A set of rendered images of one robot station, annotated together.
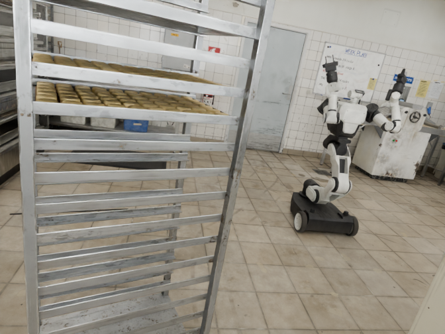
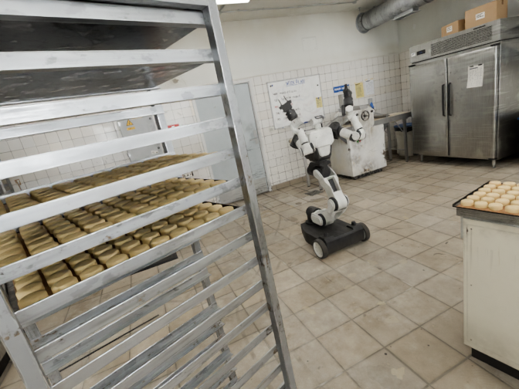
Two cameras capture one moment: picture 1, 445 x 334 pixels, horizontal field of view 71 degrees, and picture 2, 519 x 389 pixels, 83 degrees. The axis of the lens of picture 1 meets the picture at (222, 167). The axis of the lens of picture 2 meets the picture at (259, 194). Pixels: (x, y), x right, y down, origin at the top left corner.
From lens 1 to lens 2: 0.20 m
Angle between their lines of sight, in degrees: 9
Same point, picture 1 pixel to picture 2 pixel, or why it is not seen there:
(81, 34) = (43, 211)
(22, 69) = not seen: outside the picture
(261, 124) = not seen: hidden behind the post
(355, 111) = (323, 135)
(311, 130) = (287, 160)
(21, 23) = not seen: outside the picture
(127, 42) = (101, 193)
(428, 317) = (474, 292)
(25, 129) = (18, 352)
